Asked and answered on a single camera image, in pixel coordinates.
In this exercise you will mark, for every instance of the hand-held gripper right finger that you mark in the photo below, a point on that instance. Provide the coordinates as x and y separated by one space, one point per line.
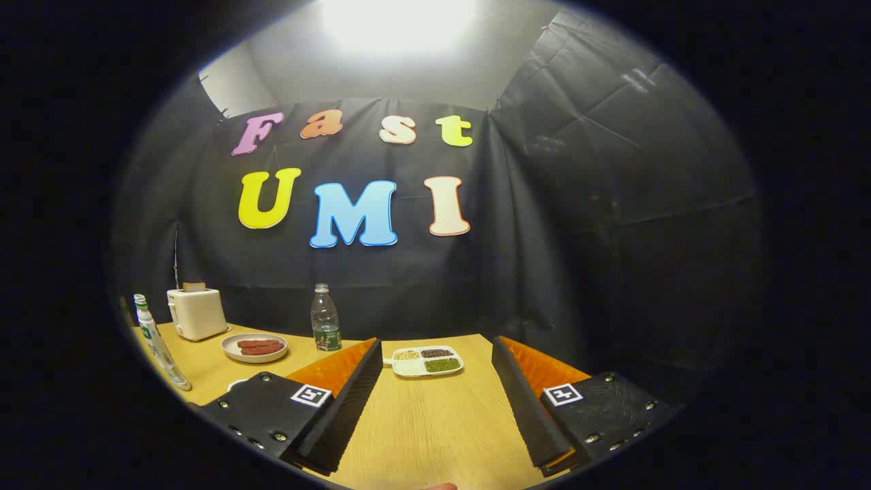
524 408

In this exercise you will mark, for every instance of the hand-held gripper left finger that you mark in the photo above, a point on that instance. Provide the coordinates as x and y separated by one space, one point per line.
347 408

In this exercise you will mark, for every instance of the white juice bottle green label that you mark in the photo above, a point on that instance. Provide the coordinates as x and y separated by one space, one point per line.
158 344

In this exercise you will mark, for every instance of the clear plastic water bottle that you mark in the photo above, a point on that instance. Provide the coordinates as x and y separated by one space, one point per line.
325 320

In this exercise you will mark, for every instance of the white divided snack dish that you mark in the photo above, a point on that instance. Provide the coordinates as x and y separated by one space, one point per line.
408 368

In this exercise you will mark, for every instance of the pile of pale beans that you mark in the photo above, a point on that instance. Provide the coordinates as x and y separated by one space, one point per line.
407 354

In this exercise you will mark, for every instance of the wooden table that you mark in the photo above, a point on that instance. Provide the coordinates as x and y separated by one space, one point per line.
435 422

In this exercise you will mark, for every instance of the pile of green beans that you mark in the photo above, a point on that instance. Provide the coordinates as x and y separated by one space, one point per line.
442 365

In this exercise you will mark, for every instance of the red sausage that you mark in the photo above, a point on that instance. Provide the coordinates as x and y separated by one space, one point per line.
265 350
258 343

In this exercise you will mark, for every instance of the pile of dark beans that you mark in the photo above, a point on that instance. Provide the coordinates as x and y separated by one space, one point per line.
437 353

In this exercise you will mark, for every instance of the round white plate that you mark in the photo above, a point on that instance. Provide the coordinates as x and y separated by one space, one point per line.
230 350

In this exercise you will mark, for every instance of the black backdrop cloth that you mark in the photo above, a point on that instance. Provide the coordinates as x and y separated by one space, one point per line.
544 238

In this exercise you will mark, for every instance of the white toaster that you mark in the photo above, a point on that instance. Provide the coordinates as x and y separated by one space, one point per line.
197 313

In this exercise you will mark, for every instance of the bread slice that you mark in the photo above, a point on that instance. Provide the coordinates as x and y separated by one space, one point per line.
194 287

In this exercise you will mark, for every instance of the ceiling light panel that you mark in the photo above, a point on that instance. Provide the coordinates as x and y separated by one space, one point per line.
398 20

